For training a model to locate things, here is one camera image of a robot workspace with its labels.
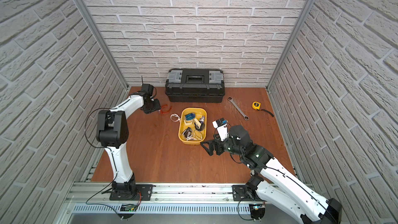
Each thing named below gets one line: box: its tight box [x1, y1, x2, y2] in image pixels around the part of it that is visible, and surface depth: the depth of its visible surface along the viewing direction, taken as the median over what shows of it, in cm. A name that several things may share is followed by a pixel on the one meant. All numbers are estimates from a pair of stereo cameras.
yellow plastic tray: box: [178, 107, 208, 146], surface depth 97 cm
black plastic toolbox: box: [164, 68, 226, 103], surface depth 102 cm
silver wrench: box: [227, 96, 250, 121], surface depth 109 cm
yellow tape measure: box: [251, 101, 275, 118], surface depth 108 cm
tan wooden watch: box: [192, 118, 202, 129], surface depth 97 cm
